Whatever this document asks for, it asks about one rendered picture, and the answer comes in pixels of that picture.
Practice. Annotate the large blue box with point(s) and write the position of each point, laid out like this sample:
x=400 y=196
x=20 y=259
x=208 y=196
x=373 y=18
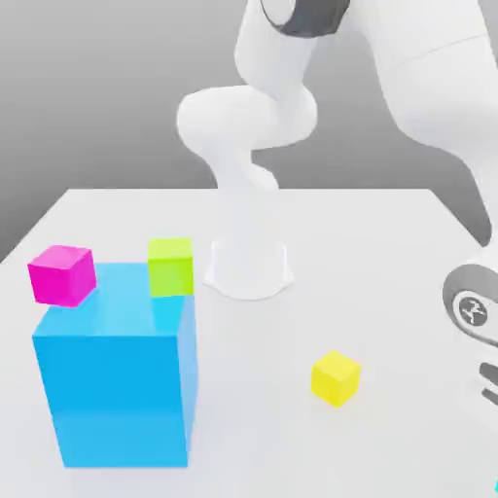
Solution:
x=116 y=381

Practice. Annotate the small magenta cube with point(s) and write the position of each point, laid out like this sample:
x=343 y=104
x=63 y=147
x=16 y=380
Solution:
x=58 y=282

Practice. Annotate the small yellow cube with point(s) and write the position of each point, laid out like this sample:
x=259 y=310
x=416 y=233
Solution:
x=334 y=379

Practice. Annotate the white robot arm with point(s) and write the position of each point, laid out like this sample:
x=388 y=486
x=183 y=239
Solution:
x=272 y=116

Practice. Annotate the small lime green cube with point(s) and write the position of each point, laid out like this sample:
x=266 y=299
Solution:
x=170 y=270

